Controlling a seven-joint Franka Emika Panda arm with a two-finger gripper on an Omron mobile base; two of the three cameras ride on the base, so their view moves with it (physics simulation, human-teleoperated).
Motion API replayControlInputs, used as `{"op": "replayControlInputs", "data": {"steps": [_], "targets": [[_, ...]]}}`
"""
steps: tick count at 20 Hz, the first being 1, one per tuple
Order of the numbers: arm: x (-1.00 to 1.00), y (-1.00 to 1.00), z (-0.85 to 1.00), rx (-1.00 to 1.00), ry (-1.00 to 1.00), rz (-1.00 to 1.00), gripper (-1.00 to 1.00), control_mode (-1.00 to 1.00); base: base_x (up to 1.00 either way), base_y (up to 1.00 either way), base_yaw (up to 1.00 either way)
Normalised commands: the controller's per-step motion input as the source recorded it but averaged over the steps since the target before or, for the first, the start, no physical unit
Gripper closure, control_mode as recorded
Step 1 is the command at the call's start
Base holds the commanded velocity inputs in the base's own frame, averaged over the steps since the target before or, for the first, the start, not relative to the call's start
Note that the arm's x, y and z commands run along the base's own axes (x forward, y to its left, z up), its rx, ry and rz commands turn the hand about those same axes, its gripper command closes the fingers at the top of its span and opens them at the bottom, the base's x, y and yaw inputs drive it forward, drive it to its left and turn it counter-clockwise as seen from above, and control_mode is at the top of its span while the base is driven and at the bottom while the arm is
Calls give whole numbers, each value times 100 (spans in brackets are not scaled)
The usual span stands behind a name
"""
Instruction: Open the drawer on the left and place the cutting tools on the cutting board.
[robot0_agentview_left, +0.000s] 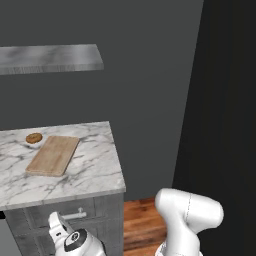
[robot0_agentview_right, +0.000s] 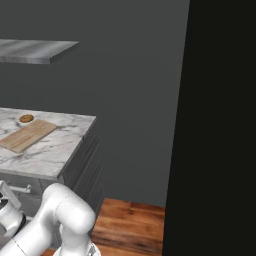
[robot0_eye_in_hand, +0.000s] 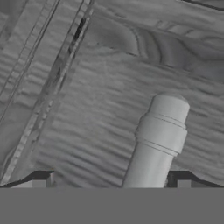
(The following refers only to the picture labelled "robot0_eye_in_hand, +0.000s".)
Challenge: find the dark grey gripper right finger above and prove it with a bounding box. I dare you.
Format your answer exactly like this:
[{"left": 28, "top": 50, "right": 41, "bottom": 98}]
[{"left": 166, "top": 170, "right": 224, "bottom": 188}]

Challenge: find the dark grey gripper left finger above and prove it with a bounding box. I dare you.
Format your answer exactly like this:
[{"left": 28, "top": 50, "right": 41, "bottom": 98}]
[{"left": 0, "top": 170, "right": 57, "bottom": 188}]

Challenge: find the grey wood drawer front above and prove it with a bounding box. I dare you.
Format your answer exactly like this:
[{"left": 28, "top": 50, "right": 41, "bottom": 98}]
[{"left": 5, "top": 0, "right": 224, "bottom": 188}]

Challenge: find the white cylindrical handle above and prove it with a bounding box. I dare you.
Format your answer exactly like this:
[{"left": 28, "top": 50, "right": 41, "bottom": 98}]
[{"left": 121, "top": 92, "right": 191, "bottom": 188}]

